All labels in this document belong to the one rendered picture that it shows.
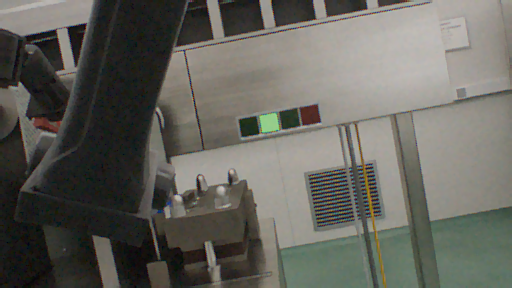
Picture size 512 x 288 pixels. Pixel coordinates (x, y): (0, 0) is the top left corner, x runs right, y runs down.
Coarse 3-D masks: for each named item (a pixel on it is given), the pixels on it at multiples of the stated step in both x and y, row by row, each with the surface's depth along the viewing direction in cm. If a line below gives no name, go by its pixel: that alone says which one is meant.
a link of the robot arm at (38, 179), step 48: (96, 0) 21; (144, 0) 21; (96, 48) 22; (144, 48) 22; (96, 96) 22; (144, 96) 23; (96, 144) 23; (144, 144) 24; (48, 192) 24; (96, 192) 24; (144, 192) 28
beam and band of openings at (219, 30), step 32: (192, 0) 121; (224, 0) 126; (256, 0) 127; (288, 0) 127; (320, 0) 120; (352, 0) 127; (384, 0) 126; (416, 0) 119; (32, 32) 122; (64, 32) 122; (192, 32) 128; (224, 32) 126; (256, 32) 121; (64, 64) 123
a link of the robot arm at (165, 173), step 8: (40, 136) 32; (48, 136) 32; (40, 144) 31; (48, 144) 32; (32, 152) 31; (40, 152) 31; (32, 160) 31; (40, 160) 31; (32, 168) 31; (160, 168) 34; (168, 168) 35; (160, 176) 34; (168, 176) 34; (160, 184) 34; (168, 184) 34; (160, 192) 34; (168, 192) 34; (152, 200) 34; (160, 200) 34; (152, 208) 35; (160, 208) 34
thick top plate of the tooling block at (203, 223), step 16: (208, 192) 114; (240, 192) 104; (192, 208) 95; (208, 208) 91; (224, 208) 88; (240, 208) 91; (176, 224) 87; (192, 224) 87; (208, 224) 87; (224, 224) 87; (240, 224) 86; (176, 240) 87; (192, 240) 87; (208, 240) 87
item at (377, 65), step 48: (240, 48) 121; (288, 48) 120; (336, 48) 120; (384, 48) 120; (432, 48) 119; (192, 96) 122; (240, 96) 121; (288, 96) 121; (336, 96) 121; (384, 96) 120; (432, 96) 120; (192, 144) 122
